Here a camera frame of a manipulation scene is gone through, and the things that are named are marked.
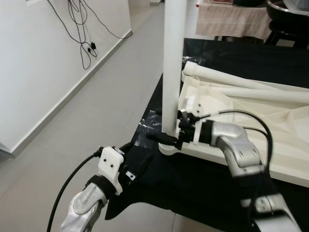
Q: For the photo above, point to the crinkled clear plastic wrap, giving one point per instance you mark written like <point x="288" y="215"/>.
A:
<point x="147" y="128"/>

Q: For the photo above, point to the white plastic table top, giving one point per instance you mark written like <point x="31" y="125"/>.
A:
<point x="270" y="140"/>

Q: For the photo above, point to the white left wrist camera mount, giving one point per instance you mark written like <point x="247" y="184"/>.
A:
<point x="110" y="164"/>

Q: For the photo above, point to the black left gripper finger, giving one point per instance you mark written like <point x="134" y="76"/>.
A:
<point x="143" y="164"/>
<point x="128" y="146"/>

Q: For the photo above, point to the black table cloth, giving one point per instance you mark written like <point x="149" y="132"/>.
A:
<point x="164" y="188"/>

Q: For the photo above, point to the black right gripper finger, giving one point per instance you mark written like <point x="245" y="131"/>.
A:
<point x="161" y="138"/>

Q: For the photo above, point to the beige cloth covered table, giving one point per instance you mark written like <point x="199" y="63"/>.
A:
<point x="231" y="21"/>

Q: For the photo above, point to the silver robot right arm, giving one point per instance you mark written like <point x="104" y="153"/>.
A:
<point x="236" y="145"/>

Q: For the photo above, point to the black bag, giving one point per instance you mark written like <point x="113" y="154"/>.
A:
<point x="248" y="3"/>

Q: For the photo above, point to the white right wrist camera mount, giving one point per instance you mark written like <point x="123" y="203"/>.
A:
<point x="193" y="104"/>

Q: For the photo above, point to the clear plastic bag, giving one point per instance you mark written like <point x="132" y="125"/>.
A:
<point x="189" y="58"/>

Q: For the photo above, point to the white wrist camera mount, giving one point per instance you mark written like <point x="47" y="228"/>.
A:
<point x="110" y="164"/>
<point x="193" y="104"/>

